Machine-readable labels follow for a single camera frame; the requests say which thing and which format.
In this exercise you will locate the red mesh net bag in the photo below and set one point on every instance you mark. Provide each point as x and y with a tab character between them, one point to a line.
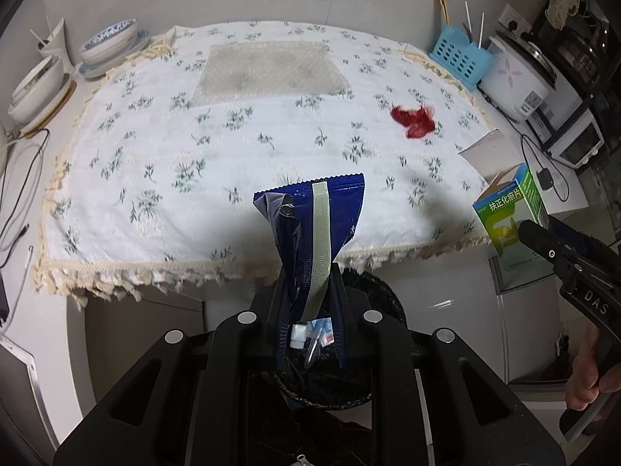
412	119

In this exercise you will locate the bubble wrap sheet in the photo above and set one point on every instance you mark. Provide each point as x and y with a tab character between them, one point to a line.
271	73

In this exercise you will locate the blue patterned bowls stack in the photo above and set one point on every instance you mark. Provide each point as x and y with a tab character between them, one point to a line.
131	53

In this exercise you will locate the wooden chopsticks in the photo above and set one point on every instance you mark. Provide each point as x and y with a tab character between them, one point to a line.
442	7

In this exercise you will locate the black metal shelf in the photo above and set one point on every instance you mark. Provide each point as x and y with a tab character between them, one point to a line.
596	0

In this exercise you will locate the green and white carton box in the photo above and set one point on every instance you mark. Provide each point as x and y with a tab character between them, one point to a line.
504	204

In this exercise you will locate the glass pot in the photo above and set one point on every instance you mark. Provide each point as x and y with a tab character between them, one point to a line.
584	51

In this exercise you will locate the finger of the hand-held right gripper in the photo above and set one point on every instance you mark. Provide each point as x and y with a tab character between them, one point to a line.
541	242
589	242

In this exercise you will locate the blue patterned bowl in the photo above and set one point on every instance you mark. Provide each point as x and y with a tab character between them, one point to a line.
109	41

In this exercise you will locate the black trash bin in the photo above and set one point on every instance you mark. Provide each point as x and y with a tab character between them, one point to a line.
383	296

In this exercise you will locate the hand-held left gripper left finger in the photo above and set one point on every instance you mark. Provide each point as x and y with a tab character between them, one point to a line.
269	323

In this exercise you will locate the white plastic stick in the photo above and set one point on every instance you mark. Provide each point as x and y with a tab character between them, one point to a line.
467	17
482	29

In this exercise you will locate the blue foil snack wrapper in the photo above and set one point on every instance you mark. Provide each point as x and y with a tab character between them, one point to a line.
301	233

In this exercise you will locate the white ceramic bowl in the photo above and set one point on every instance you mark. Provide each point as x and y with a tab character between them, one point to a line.
36	90

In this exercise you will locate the white rice cooker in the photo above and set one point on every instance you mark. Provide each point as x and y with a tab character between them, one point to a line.
509	77

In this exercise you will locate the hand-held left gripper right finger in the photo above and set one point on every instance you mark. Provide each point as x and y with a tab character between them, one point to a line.
339	310

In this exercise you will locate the blue plastic basket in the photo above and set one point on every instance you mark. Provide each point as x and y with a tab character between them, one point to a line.
461	58

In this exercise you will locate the white utensil holder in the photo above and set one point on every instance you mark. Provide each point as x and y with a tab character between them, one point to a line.
56	46

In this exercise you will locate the white toaster oven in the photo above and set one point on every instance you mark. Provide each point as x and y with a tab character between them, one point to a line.
577	141

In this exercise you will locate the white floral tablecloth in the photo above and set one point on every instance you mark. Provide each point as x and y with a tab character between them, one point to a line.
145	121

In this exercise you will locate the white wall socket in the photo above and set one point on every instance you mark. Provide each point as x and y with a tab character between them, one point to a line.
514	19

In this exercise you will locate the person's right hand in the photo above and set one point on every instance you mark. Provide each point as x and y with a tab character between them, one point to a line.
582	374

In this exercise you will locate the crumpled white wrapper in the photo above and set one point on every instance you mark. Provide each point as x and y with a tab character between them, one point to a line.
301	335

